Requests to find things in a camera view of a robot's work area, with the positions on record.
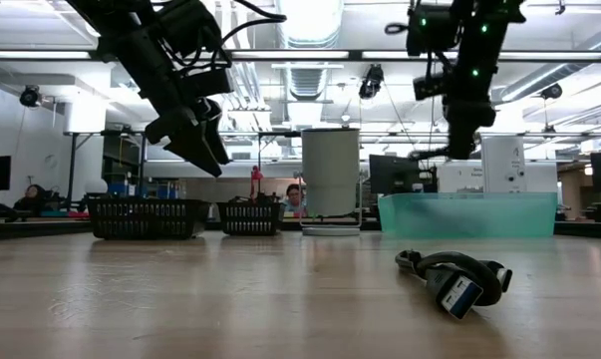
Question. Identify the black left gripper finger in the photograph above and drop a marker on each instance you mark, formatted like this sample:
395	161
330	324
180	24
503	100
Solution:
195	147
219	142

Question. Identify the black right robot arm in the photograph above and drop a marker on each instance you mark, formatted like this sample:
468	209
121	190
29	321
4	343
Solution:
479	45

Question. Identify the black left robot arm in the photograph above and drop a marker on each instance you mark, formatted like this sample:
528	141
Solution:
130	45

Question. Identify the teal translucent plastic bin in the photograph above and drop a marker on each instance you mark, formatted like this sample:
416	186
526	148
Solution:
479	214

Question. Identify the small white bottle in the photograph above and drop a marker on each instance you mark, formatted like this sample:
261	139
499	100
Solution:
417	188

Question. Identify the white square column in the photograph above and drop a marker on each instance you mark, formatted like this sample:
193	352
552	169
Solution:
502	164

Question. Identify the red upright object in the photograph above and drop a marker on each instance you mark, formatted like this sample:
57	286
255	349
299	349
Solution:
255	179

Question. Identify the small black plastic basket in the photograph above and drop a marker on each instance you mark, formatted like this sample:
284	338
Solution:
252	219

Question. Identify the black hanging reel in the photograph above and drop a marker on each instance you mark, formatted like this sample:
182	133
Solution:
550	91
30	96
371	82

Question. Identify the large black plastic basket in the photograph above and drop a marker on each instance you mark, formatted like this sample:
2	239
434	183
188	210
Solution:
145	219

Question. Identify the person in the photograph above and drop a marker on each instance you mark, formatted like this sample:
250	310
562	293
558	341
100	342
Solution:
293	197
31	197

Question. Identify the white metal tumbler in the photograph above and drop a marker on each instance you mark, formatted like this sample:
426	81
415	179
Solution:
331	169

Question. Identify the black metal rack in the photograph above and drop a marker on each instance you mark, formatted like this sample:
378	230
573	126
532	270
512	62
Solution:
72	164

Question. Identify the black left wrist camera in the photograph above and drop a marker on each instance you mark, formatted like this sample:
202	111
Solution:
208	82

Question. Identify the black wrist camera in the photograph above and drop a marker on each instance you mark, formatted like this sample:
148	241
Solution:
208	82
429	86

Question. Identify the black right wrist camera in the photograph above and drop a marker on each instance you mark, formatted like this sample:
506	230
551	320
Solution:
429	86

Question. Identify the silver ceiling air duct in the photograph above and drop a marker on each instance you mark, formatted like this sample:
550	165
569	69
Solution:
307	30

